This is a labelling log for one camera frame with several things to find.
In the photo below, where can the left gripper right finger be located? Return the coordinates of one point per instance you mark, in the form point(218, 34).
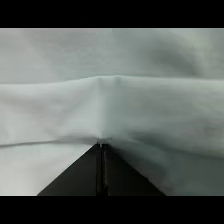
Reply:
point(128, 178)

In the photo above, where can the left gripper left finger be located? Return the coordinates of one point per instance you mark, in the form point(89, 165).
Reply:
point(78, 178)

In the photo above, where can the light grey shirt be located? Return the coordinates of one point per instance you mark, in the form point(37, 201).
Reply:
point(110, 100)

